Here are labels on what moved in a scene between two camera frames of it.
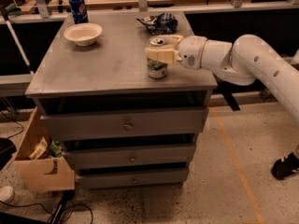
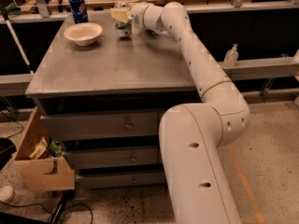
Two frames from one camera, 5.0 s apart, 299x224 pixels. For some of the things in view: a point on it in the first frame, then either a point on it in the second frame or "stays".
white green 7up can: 157,69 -> 123,28
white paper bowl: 83,34 stays
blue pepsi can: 78,8 stays
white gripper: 191,51 -> 136,17
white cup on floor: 6,193 stays
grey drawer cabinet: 121,128 stays
